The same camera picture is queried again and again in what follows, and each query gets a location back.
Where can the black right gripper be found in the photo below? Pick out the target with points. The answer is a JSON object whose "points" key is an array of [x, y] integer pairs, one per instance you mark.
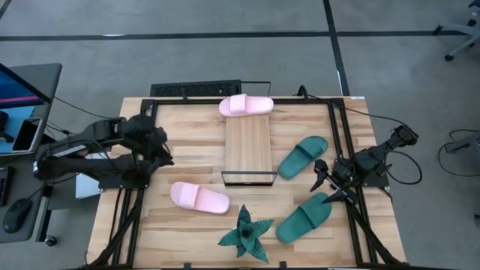
{"points": [[343, 172]]}

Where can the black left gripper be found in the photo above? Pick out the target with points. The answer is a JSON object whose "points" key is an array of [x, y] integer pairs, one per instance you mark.
{"points": [[158, 140]]}

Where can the green slide sandal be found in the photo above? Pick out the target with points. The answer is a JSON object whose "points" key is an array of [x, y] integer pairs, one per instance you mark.
{"points": [[303, 217], [302, 155]]}

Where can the pink slide sandal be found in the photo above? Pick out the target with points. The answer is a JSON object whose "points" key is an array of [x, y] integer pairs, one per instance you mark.
{"points": [[198, 197], [245, 105]]}

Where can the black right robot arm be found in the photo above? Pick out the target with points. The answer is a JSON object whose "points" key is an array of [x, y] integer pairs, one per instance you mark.
{"points": [[375, 154]]}

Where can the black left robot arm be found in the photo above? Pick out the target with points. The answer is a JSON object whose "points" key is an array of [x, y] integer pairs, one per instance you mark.
{"points": [[93, 167]]}

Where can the white box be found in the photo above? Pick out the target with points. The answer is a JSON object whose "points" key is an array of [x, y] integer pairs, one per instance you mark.
{"points": [[86, 189]]}

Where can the snake plant in white pot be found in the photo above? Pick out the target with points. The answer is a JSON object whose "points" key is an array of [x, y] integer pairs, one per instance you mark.
{"points": [[245, 234]]}

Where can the black caster wheel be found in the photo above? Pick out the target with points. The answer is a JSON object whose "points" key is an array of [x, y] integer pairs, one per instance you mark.
{"points": [[51, 240]]}

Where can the grey chair base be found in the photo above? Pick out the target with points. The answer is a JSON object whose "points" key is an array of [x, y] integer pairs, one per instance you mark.
{"points": [[465, 144]]}

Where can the smartphone with dark screen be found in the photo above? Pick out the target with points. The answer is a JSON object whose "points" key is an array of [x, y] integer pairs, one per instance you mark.
{"points": [[26, 135]]}

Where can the grey office desk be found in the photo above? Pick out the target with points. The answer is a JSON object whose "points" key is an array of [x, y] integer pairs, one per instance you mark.
{"points": [[47, 80]]}

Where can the light blue desk pad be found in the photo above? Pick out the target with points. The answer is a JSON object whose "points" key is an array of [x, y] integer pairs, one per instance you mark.
{"points": [[7, 148]]}

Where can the black computer mouse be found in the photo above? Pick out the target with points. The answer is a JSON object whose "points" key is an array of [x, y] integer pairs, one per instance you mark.
{"points": [[17, 215]]}

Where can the black keyboard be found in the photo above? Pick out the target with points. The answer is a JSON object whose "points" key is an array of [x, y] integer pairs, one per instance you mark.
{"points": [[4, 185]]}

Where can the black monitor stand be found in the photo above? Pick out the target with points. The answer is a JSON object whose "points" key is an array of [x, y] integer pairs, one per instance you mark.
{"points": [[4, 129]]}

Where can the black computer monitor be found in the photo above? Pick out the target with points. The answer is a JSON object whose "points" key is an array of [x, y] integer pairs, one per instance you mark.
{"points": [[15, 92]]}

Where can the office chair with grey base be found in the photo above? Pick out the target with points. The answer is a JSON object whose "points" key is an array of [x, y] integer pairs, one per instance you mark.
{"points": [[465, 30]]}

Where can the black metal frame rig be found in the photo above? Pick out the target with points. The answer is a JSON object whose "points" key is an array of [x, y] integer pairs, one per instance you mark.
{"points": [[187, 101]]}

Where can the wooden shelf with black frame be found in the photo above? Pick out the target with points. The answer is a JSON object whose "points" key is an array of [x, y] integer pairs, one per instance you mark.
{"points": [[247, 150]]}

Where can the small black camera box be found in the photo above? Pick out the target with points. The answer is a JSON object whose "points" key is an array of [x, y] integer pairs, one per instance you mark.
{"points": [[283, 265]]}

